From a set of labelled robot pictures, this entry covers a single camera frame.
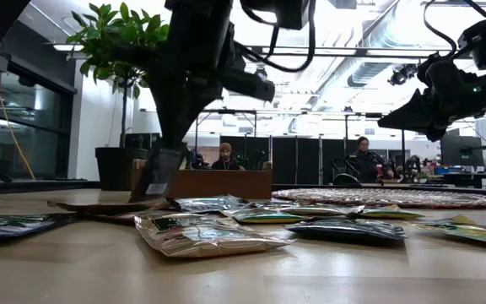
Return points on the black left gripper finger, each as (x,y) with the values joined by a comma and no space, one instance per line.
(168,124)
(194,120)

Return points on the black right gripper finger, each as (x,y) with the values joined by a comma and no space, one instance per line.
(420,123)
(414,107)

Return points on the green packet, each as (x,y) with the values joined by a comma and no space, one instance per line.
(264,217)

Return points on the blue blackcurrant tea bag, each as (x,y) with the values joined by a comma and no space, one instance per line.
(11,224)
(348,230)

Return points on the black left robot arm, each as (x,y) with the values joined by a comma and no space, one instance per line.
(196,12)

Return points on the wooden tea organizer box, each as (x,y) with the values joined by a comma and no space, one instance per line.
(222,186)

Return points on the person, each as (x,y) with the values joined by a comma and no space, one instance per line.
(365,162)
(226,158)

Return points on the black computer monitor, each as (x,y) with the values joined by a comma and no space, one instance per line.
(462,151)

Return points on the black plant pot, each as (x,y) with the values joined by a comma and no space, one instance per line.
(114,169)

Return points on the black overhead crossbar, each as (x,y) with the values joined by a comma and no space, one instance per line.
(352,51)

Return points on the grey foil packet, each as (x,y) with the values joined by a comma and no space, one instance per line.
(209,203)

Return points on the green potted plant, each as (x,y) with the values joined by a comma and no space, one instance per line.
(112,38)

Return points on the round woven wicker placemat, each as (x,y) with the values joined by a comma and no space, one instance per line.
(374,197)

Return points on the black office chair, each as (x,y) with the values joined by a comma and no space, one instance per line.
(344,177)

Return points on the black room divider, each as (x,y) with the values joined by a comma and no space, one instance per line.
(285,160)

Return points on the silver ventilation duct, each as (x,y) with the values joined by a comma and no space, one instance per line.
(369,74)

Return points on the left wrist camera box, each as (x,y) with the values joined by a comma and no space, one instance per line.
(247,86)

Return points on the black overhead camera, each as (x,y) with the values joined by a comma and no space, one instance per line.
(261,72)

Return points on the black aluminium table frame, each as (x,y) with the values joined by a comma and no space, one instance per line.
(36,184)

